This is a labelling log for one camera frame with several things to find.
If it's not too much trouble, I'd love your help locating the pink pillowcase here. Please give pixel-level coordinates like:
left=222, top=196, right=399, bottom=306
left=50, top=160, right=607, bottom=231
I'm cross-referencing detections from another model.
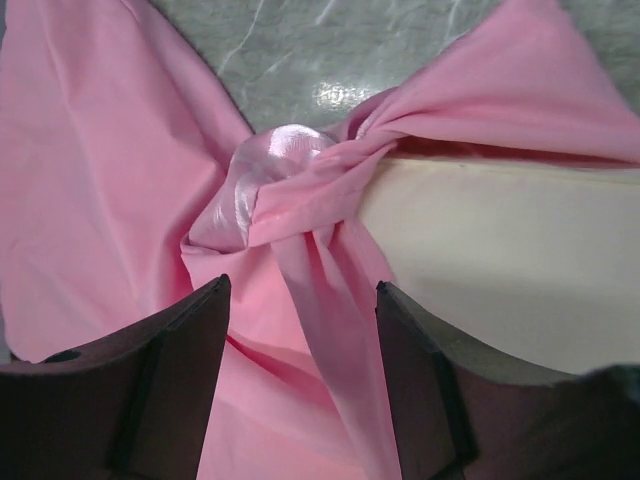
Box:
left=1, top=1, right=639, bottom=479

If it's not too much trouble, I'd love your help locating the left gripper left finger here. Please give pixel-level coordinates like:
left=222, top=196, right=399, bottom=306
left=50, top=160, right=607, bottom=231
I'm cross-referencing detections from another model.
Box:
left=1, top=276, right=231, bottom=479

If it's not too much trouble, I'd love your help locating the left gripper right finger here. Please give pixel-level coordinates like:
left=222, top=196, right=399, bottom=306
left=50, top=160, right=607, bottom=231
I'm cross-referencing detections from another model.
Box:
left=376, top=282, right=639, bottom=479

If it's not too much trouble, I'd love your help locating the cream pillow with bear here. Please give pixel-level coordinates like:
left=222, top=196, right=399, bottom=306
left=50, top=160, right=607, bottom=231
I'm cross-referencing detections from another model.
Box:
left=359, top=157, right=639, bottom=373

